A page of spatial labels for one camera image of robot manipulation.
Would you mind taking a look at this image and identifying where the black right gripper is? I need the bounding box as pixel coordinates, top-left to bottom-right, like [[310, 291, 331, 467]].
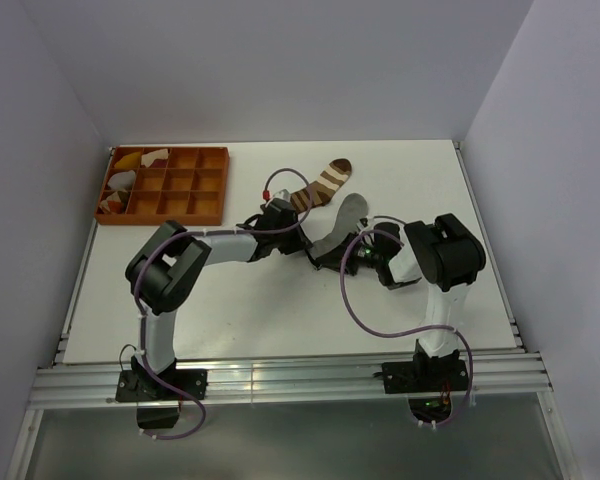
[[317, 231, 384, 275]]

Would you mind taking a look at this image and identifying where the grey sock with black stripes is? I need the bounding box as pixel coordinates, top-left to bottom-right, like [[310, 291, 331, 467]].
[[313, 193, 369, 255]]

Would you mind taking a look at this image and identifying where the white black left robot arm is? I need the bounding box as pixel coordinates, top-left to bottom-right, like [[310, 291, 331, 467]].
[[125, 198, 311, 399]]

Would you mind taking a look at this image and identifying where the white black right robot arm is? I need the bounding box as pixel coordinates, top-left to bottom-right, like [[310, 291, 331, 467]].
[[307, 213, 486, 390]]

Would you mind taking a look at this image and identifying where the brown striped sock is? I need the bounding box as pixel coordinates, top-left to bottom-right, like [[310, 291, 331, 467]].
[[290, 158, 353, 213]]

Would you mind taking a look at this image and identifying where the orange wooden compartment tray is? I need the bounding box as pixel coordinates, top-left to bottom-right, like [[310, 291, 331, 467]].
[[94, 146, 230, 226]]

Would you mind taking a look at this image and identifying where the white maroon rolled sock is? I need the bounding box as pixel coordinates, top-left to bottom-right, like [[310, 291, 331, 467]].
[[140, 148, 170, 168]]

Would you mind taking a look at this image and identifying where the yellow rolled sock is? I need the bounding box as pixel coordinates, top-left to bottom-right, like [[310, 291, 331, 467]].
[[113, 151, 142, 170]]

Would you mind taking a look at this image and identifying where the orange white rolled sock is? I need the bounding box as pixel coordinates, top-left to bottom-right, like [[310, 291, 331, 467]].
[[99, 190, 130, 215]]

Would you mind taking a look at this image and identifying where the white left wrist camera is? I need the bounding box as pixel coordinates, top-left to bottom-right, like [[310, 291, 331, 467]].
[[271, 189, 291, 202]]

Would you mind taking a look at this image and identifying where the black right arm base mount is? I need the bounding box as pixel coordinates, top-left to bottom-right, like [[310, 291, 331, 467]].
[[373, 349, 469, 424]]

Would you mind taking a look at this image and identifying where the aluminium table edge rail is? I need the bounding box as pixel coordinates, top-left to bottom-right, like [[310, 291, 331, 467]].
[[452, 140, 526, 350]]

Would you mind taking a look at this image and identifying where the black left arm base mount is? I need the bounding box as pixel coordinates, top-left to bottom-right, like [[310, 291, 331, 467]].
[[115, 357, 208, 431]]

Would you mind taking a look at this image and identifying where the aluminium front frame rail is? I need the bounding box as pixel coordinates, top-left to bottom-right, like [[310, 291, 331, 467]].
[[27, 351, 552, 410]]

